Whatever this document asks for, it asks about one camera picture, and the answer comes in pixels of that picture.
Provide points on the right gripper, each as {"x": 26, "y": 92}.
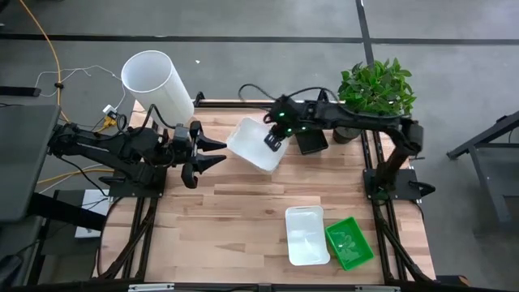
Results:
{"x": 290, "y": 113}

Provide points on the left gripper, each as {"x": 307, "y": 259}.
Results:
{"x": 184, "y": 152}

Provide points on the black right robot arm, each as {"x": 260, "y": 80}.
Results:
{"x": 365, "y": 115}

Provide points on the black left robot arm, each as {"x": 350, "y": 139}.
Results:
{"x": 101, "y": 148}

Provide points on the white cylindrical table lamp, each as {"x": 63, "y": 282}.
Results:
{"x": 158, "y": 89}

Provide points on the white power adapter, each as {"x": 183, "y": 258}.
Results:
{"x": 109, "y": 109}

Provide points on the potted green leafy plant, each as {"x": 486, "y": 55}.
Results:
{"x": 377, "y": 91}

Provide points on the white box on floor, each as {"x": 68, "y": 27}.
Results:
{"x": 87, "y": 232}

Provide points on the grey desk top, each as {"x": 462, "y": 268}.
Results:
{"x": 24, "y": 162}

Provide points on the black flat bar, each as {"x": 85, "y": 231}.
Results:
{"x": 20, "y": 91}

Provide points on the black metal stand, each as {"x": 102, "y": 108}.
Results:
{"x": 478, "y": 138}

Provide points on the black table frame crossbar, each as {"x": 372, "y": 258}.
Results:
{"x": 219, "y": 104}

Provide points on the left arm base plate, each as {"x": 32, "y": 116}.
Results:
{"x": 134, "y": 190}

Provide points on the black frame rails under right arm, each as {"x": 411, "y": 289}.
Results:
{"x": 366, "y": 150}

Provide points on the black frame rails under left arm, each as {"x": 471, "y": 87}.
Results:
{"x": 142, "y": 251}

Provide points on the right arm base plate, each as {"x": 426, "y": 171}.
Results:
{"x": 405, "y": 178}

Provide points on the black frame rail with brackets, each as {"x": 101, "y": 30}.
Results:
{"x": 243, "y": 288}

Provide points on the black desk frame beam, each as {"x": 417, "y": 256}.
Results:
{"x": 65, "y": 211}

